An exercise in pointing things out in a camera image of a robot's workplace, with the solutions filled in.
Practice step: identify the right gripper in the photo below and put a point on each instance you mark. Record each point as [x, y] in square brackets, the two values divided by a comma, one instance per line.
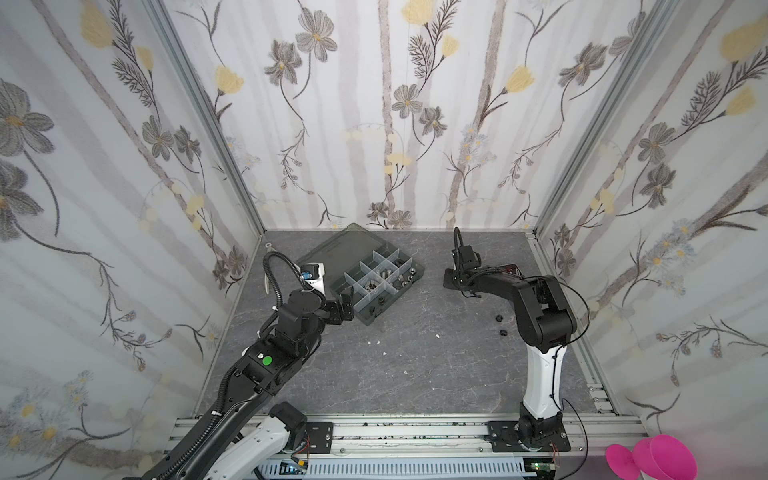
[467, 260]

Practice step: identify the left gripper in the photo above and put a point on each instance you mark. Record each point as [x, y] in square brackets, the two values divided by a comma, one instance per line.
[335, 316]

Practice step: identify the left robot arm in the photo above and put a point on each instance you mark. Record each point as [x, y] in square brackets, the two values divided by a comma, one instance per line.
[215, 448]

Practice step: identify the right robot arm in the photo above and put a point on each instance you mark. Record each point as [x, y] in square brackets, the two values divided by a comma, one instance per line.
[546, 324]

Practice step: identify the small tray with tools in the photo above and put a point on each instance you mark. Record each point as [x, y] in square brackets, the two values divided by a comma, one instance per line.
[512, 269]

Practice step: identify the green compartment organizer box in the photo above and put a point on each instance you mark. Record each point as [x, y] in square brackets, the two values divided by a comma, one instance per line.
[371, 271]

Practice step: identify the pink plastic cup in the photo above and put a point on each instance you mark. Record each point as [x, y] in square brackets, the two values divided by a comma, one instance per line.
[660, 457]

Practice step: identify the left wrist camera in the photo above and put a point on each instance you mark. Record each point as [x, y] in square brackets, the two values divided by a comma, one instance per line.
[313, 274]

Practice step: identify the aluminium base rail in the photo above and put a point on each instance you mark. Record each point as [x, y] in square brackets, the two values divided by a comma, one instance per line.
[408, 447]

